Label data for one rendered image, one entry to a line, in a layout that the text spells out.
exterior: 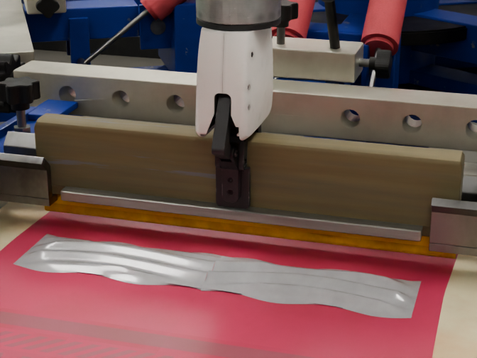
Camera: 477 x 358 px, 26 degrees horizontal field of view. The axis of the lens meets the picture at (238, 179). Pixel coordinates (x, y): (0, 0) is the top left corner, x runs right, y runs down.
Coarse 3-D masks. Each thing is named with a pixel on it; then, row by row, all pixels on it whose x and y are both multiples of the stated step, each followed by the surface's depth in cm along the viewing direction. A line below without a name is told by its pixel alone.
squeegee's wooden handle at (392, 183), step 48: (48, 144) 100; (96, 144) 98; (144, 144) 97; (192, 144) 95; (288, 144) 93; (336, 144) 93; (384, 144) 93; (144, 192) 99; (192, 192) 97; (288, 192) 94; (336, 192) 93; (384, 192) 92; (432, 192) 90
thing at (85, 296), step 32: (32, 224) 102; (64, 224) 102; (96, 224) 102; (128, 224) 102; (160, 224) 102; (0, 256) 95; (0, 288) 89; (32, 288) 89; (64, 288) 89; (96, 288) 89; (128, 288) 89; (160, 288) 89; (192, 288) 89; (96, 320) 84; (128, 320) 84; (160, 320) 84
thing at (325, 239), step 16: (48, 208) 104; (64, 208) 103; (80, 208) 102; (96, 208) 102; (176, 224) 100; (192, 224) 100; (208, 224) 99; (224, 224) 99; (240, 224) 98; (304, 240) 97; (320, 240) 96; (336, 240) 96; (352, 240) 95; (368, 240) 95; (448, 256) 93
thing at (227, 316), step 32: (256, 256) 95; (288, 256) 95; (320, 256) 95; (352, 256) 95; (384, 256) 95; (416, 256) 95; (192, 320) 84; (224, 320) 84; (256, 320) 84; (288, 320) 84; (320, 320) 84; (352, 320) 84; (384, 320) 84; (416, 320) 84; (320, 352) 79; (352, 352) 79; (384, 352) 79; (416, 352) 79
